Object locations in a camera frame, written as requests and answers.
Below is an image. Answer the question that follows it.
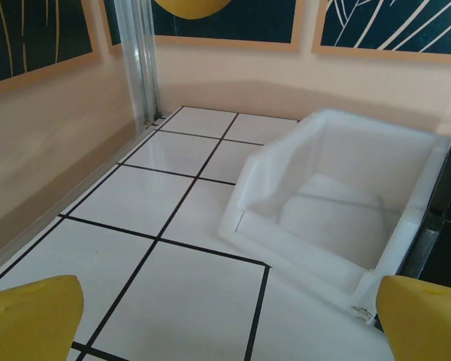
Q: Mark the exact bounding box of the dark panel with leaf outlines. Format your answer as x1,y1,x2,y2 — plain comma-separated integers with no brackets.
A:
310,0,451,65

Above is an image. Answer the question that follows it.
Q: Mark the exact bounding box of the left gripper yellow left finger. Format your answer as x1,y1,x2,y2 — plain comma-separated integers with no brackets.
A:
0,275,85,361

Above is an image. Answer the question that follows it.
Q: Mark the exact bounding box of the white plastic bin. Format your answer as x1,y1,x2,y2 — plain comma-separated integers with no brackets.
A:
216,108,451,325

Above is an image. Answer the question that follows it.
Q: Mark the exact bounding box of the dark panel with golden lines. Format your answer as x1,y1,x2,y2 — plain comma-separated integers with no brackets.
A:
0,0,102,99

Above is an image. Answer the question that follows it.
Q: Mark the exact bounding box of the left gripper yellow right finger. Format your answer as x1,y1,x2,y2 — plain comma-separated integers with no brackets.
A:
376,275,451,361

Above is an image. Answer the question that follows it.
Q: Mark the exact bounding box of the aluminium frame post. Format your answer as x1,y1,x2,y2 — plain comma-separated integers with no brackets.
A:
114,0,162,131

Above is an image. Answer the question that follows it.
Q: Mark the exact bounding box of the dark panel with yellow oval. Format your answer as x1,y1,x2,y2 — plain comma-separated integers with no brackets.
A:
99,0,301,54

